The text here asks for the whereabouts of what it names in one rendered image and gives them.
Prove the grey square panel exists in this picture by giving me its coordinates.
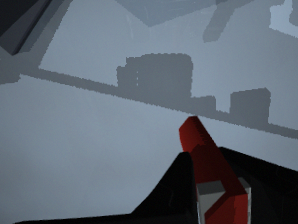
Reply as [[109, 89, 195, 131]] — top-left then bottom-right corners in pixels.
[[0, 0, 52, 55]]

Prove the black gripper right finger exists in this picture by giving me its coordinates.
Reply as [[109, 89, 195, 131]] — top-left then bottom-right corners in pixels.
[[218, 147, 298, 224]]

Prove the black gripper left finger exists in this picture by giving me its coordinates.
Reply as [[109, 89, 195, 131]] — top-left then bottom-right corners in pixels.
[[16, 152, 200, 224]]

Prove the dark red square peg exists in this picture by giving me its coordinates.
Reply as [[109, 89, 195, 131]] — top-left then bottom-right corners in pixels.
[[178, 115, 251, 224]]

